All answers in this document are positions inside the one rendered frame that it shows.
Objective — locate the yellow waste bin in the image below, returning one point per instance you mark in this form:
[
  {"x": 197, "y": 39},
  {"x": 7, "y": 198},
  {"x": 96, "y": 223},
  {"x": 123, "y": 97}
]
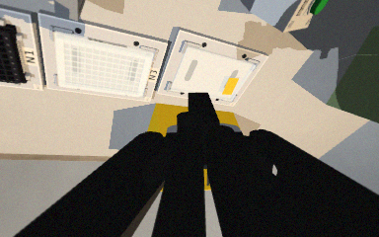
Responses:
[{"x": 166, "y": 115}]

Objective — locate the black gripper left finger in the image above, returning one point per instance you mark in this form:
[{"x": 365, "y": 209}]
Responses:
[{"x": 113, "y": 200}]

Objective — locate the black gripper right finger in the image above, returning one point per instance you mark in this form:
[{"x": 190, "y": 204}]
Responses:
[{"x": 251, "y": 201}]

